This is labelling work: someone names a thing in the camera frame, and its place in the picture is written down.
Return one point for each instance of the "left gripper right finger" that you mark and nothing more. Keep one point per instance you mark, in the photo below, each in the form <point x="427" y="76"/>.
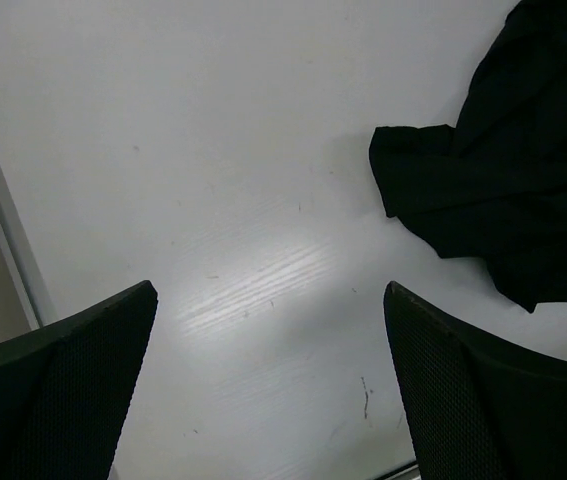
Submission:
<point x="477" y="406"/>

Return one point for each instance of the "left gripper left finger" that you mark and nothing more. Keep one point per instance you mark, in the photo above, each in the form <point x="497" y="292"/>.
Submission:
<point x="66" y="388"/>

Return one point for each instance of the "black skirt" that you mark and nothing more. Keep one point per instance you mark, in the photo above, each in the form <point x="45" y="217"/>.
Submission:
<point x="494" y="185"/>

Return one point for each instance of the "aluminium table frame rail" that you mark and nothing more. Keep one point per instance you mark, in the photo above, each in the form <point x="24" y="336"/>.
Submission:
<point x="20" y="260"/>

